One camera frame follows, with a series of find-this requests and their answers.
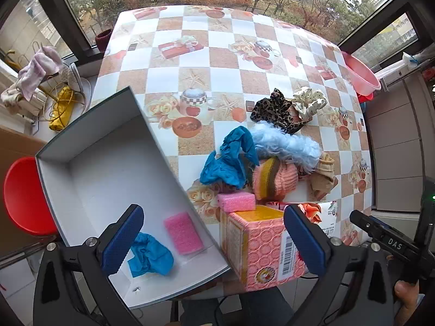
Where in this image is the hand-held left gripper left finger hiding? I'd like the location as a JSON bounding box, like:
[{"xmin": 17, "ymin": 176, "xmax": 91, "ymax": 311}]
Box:
[{"xmin": 33, "ymin": 204, "xmax": 145, "ymax": 326}]

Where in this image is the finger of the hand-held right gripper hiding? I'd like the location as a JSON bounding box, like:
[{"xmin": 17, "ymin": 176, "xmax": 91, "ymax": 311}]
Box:
[{"xmin": 349, "ymin": 209, "xmax": 422, "ymax": 262}]

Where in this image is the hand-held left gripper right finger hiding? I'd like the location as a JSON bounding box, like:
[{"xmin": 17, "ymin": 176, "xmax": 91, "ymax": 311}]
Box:
[{"xmin": 284, "ymin": 205, "xmax": 395, "ymax": 326}]

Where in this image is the grey white cardboard box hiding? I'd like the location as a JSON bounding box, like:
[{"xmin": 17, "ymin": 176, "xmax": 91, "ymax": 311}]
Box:
[{"xmin": 35, "ymin": 86, "xmax": 235, "ymax": 309}]

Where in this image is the light blue fluffy plush cloth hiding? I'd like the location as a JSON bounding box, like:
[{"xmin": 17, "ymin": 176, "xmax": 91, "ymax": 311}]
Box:
[{"xmin": 251, "ymin": 124, "xmax": 322, "ymax": 174}]

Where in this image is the person's right hand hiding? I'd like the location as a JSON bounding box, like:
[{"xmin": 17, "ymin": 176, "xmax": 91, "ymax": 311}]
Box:
[{"xmin": 394, "ymin": 280, "xmax": 426, "ymax": 326}]

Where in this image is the white floral tissue packet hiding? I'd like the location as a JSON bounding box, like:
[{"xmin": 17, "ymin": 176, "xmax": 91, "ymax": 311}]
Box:
[{"xmin": 267, "ymin": 201, "xmax": 337, "ymax": 245}]

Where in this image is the crumpled blue glove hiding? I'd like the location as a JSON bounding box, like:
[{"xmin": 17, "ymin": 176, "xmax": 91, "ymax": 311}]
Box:
[
  {"xmin": 200, "ymin": 126, "xmax": 259, "ymax": 188},
  {"xmin": 127, "ymin": 233, "xmax": 175, "ymax": 277}
]

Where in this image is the pink patterned carton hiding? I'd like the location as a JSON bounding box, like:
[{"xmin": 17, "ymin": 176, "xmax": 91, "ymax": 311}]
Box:
[{"xmin": 220, "ymin": 205, "xmax": 308, "ymax": 293}]

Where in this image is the pink sponge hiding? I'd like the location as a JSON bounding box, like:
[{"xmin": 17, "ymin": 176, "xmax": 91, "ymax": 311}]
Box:
[
  {"xmin": 163, "ymin": 211, "xmax": 204, "ymax": 256},
  {"xmin": 217, "ymin": 193, "xmax": 256, "ymax": 213}
]

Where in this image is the beige sock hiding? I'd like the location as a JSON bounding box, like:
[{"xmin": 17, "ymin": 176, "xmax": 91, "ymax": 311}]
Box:
[{"xmin": 307, "ymin": 152, "xmax": 336, "ymax": 200}]

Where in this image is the pink striped knit sock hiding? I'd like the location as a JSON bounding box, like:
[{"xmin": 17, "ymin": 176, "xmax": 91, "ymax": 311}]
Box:
[{"xmin": 251, "ymin": 158, "xmax": 300, "ymax": 202}]

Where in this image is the red plastic stool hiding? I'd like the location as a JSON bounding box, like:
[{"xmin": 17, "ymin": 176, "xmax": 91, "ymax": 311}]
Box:
[{"xmin": 3, "ymin": 156, "xmax": 58, "ymax": 236}]

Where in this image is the leopard print scrunchie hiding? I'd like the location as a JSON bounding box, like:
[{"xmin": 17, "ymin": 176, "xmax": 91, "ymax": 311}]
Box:
[{"xmin": 250, "ymin": 88, "xmax": 306, "ymax": 134}]

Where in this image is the white polka-dot scrunchie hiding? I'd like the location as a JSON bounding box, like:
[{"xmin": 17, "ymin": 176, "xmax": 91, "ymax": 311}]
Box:
[{"xmin": 291, "ymin": 86, "xmax": 328, "ymax": 121}]

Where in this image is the pink plastic basin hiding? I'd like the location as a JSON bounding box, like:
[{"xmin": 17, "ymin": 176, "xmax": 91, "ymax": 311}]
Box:
[{"xmin": 341, "ymin": 51, "xmax": 381, "ymax": 97}]

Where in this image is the white plastic bag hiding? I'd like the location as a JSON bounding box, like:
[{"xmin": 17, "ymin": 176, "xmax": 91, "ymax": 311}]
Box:
[{"xmin": 403, "ymin": 52, "xmax": 426, "ymax": 66}]

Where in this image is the pale pink cloth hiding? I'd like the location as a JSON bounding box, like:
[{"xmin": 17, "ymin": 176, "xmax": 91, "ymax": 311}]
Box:
[{"xmin": 17, "ymin": 46, "xmax": 63, "ymax": 101}]

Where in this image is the checkered printed tablecloth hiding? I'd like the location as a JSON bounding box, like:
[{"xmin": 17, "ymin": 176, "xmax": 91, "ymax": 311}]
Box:
[{"xmin": 92, "ymin": 5, "xmax": 372, "ymax": 279}]

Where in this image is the red flower pot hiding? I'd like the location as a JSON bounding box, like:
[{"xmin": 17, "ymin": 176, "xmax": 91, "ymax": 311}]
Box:
[{"xmin": 94, "ymin": 29, "xmax": 113, "ymax": 53}]

